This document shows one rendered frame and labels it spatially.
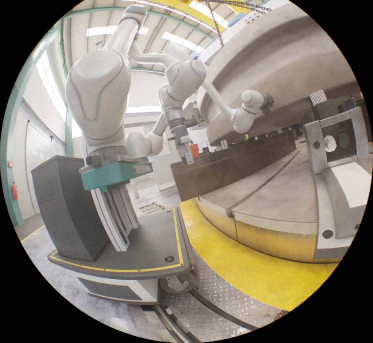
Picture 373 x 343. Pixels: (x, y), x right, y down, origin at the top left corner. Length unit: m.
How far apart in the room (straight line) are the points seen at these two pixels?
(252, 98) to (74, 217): 1.03
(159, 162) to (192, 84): 3.72
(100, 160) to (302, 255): 0.95
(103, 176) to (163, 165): 3.75
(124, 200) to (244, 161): 1.22
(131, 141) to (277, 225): 0.99
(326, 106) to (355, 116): 0.18
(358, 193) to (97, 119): 0.66
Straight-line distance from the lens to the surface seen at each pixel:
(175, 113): 0.52
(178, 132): 0.47
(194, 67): 0.43
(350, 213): 0.40
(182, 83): 0.44
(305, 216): 0.61
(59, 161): 0.65
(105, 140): 0.40
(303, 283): 0.76
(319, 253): 0.43
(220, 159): 1.25
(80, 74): 0.24
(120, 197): 0.84
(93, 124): 0.29
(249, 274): 0.78
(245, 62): 1.42
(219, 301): 0.72
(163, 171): 4.06
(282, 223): 0.62
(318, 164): 0.66
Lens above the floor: 0.67
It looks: 2 degrees up
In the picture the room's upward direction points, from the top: 16 degrees counter-clockwise
